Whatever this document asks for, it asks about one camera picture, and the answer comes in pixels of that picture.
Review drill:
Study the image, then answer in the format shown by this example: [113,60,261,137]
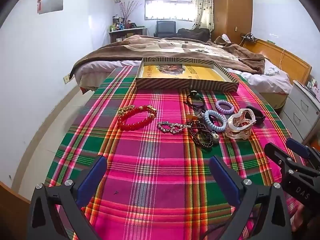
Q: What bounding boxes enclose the black chair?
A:
[154,20,177,38]

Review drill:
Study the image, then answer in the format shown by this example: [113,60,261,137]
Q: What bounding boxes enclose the row of bottles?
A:
[109,16,138,32]

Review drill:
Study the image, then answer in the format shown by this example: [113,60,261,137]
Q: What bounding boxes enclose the grey wall poster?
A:
[37,0,63,14]

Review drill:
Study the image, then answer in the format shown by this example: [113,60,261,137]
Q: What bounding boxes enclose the wooden furniture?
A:
[0,181,32,240]

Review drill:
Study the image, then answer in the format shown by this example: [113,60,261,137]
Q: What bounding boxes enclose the blue spiral hair tie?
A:
[204,110,227,132]

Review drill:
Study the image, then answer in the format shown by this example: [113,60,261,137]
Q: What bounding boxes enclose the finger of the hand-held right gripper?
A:
[286,138,320,161]
[264,143,296,173]

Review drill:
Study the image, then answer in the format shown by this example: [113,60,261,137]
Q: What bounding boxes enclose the brown patterned blanket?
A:
[70,34,265,79]

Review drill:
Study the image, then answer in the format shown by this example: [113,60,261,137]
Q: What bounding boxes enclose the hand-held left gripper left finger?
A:
[27,155,108,240]

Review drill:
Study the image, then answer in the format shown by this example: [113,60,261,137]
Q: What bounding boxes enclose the grey drawer cabinet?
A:
[279,80,320,144]

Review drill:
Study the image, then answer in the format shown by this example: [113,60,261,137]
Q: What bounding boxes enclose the silver rhinestone bracelet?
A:
[157,121,190,134]

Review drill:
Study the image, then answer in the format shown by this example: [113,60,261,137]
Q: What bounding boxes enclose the white floral pillow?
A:
[262,60,292,80]

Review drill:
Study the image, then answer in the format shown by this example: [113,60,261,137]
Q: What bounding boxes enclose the dark bead bracelet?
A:
[187,119,215,148]

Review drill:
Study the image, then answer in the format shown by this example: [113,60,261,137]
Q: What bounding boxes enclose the purple spiral hair tie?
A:
[215,100,235,115]

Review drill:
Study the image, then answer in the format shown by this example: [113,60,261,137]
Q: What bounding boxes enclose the wooden wardrobe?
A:
[212,0,253,43]

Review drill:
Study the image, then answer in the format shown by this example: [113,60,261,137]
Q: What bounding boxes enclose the person's right hand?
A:
[292,202,312,233]

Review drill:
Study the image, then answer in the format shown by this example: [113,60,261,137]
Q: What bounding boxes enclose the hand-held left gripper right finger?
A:
[209,156,293,240]

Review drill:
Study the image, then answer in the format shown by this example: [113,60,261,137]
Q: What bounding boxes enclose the pink green plaid cloth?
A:
[45,65,308,240]

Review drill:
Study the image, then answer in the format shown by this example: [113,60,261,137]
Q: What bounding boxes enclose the patterned curtain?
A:
[191,0,215,32]

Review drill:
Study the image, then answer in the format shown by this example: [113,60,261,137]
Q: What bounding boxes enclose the black bangle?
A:
[246,106,265,123]

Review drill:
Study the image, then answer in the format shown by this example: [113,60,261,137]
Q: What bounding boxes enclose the pink flower branches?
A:
[119,1,142,20]

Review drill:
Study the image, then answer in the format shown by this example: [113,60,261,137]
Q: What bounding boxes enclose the wooden shelf desk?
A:
[109,26,148,43]

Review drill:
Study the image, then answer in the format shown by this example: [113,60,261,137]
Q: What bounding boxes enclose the black hair tie green bead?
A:
[186,90,205,110]

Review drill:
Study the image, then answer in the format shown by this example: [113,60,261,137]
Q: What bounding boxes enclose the gold bead bracelet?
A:
[117,104,157,120]

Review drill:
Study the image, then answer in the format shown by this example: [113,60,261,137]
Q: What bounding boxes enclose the striped cardboard box tray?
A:
[135,57,240,92]

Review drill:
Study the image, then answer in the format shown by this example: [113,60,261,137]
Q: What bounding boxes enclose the red bead bracelet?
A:
[117,106,153,131]

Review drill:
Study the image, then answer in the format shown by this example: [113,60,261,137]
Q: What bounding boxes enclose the wooden headboard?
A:
[241,39,312,84]

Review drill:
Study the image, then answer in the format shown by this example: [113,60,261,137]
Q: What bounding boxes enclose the window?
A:
[144,0,196,22]

